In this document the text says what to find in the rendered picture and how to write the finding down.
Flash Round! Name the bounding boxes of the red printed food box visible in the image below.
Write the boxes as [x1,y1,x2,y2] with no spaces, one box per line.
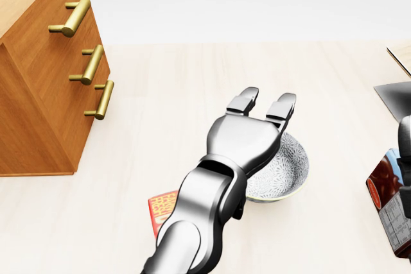
[148,189,180,240]

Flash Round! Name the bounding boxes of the medium wooden drawer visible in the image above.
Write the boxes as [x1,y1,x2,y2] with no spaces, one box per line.
[31,10,105,137]

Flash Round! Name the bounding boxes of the wooden cabinet with drawers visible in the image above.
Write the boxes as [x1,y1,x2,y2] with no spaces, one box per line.
[0,0,112,178]

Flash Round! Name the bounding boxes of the small wooden drawer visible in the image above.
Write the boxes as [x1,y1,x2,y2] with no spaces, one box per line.
[55,42,112,173]

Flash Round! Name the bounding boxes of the large wooden drawer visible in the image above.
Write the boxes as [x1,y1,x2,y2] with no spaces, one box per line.
[1,0,96,96]

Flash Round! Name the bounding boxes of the thin pale flat board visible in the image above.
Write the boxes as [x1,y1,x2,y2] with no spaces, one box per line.
[385,46,411,75]

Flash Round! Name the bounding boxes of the short brass drawer handle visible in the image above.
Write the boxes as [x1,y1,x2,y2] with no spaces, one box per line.
[83,80,115,121]

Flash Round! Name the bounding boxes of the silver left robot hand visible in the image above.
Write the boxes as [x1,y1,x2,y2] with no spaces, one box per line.
[204,86,297,179]

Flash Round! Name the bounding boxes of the long brass drawer handle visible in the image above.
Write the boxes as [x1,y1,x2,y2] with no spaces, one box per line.
[48,0,92,38]

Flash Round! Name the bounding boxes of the medium brass drawer handle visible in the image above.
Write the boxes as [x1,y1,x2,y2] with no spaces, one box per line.
[68,44,105,86]

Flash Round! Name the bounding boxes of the grey patterned bowl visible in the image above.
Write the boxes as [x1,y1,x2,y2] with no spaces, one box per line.
[245,130,310,205]

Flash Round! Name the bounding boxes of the brown printed food box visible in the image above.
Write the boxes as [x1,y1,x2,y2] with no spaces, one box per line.
[365,148,411,261]

